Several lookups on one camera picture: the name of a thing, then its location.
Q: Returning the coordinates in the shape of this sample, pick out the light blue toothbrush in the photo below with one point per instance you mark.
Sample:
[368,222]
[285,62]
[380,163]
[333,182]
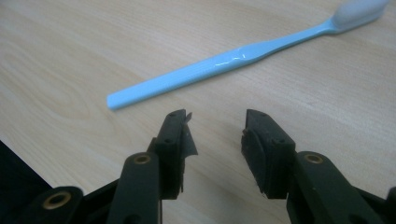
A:
[236,59]

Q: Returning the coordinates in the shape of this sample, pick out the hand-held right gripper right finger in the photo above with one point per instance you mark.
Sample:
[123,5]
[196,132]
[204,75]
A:
[274,149]

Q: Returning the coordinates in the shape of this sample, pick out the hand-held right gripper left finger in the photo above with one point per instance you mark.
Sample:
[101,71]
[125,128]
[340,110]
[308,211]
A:
[169,146]

